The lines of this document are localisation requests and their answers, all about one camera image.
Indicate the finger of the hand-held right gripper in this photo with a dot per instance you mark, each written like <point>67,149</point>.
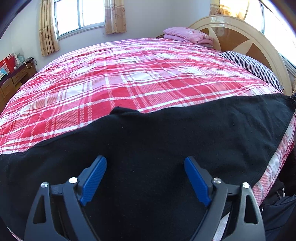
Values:
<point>294,97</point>

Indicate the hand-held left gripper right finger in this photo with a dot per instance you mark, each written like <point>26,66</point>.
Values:
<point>196,180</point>

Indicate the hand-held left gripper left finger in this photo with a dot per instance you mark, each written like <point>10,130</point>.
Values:
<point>93,180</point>

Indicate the black pants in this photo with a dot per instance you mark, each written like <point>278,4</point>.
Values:
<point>148,143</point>

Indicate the striped pillow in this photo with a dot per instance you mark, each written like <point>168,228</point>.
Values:
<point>252,66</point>

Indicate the cream and brown headboard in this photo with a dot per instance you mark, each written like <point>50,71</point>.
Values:
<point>254,44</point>

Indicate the large bright window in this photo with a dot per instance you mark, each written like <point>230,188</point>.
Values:
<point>279,30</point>

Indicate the dark backpack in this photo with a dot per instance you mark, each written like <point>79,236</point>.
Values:
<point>279,213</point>

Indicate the yellow curtain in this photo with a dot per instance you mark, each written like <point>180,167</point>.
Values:
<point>231,8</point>

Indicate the red plaid bed sheet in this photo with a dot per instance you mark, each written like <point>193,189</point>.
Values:
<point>138,76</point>

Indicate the folded pink blanket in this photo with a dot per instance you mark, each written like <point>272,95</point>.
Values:
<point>187,33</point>

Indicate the wooden desk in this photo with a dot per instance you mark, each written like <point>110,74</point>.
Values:
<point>13,80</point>

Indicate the teal box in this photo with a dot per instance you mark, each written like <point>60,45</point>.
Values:
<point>19,59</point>

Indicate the red gift bag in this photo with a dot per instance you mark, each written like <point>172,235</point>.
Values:
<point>7,63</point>

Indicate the beige floral curtain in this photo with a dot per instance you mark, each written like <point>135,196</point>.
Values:
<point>115,16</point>
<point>47,30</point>

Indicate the sliding window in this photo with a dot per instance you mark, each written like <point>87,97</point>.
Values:
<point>78,16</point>

